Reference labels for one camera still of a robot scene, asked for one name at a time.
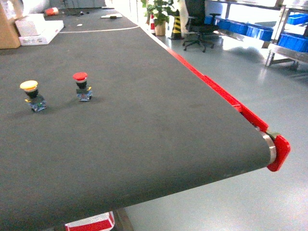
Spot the stainless steel shelf rack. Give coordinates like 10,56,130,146
213,0,308,70

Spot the dark conveyor belt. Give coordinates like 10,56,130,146
0,26,271,231

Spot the red mushroom push button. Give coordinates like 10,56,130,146
73,72,92,102

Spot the yellow black striped bollard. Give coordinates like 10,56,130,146
169,16,183,40

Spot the red white traffic cone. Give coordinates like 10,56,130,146
150,14,156,36

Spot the black office chair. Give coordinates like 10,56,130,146
182,0,221,53

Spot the potted green plant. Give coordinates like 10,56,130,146
141,0,176,37

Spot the yellow mushroom push button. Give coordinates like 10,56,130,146
20,80,47,113

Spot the white flat box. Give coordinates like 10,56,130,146
15,13,64,46

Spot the large cardboard box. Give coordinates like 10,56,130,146
0,0,23,50

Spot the red conveyor side rail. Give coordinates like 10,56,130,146
166,47,291,172

